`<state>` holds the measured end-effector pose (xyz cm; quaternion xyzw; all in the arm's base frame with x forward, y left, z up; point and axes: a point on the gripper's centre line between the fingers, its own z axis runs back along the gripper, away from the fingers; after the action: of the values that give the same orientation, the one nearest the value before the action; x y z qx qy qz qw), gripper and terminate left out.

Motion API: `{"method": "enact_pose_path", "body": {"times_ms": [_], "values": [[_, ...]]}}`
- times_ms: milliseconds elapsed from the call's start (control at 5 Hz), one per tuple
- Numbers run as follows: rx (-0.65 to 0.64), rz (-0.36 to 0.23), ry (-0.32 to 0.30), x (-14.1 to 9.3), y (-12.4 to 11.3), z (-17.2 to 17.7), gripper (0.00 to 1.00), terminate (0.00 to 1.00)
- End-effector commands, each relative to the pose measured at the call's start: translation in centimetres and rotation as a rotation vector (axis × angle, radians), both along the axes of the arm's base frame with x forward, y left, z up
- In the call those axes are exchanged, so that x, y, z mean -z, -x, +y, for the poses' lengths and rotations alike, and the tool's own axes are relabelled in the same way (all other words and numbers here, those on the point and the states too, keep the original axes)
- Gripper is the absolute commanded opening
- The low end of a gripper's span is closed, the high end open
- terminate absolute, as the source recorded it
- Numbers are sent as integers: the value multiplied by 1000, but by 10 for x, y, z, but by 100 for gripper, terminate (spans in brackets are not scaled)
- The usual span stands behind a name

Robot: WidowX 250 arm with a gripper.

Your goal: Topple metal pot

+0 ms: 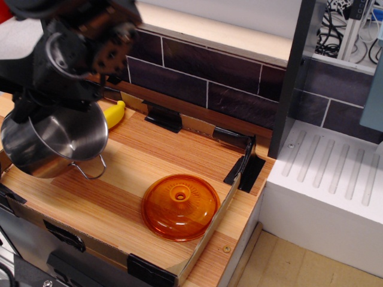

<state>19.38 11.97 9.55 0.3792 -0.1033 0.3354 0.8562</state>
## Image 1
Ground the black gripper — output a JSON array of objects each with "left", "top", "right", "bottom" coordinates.
[{"left": 1, "top": 32, "right": 102, "bottom": 123}]

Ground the stainless steel pot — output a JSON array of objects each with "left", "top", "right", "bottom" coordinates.
[{"left": 1, "top": 103, "right": 108, "bottom": 178}]

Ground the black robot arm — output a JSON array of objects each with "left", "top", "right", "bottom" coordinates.
[{"left": 1, "top": 1, "right": 142, "bottom": 123}]

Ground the orange transparent pot lid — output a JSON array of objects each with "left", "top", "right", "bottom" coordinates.
[{"left": 141, "top": 174, "right": 220, "bottom": 242}]

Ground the yellow plastic banana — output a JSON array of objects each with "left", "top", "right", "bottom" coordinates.
[{"left": 103, "top": 100, "right": 126, "bottom": 130}]

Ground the brass screw washer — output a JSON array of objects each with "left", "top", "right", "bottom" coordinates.
[{"left": 222, "top": 245, "right": 231, "bottom": 253}]

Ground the white ridged drain board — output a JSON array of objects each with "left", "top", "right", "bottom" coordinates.
[{"left": 259, "top": 121, "right": 382, "bottom": 276}]

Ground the dark shelf frame with tiles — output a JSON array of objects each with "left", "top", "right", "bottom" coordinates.
[{"left": 124, "top": 1, "right": 382, "bottom": 156}]

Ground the black cables bundle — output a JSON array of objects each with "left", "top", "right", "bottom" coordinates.
[{"left": 314, "top": 0, "right": 383, "bottom": 64}]

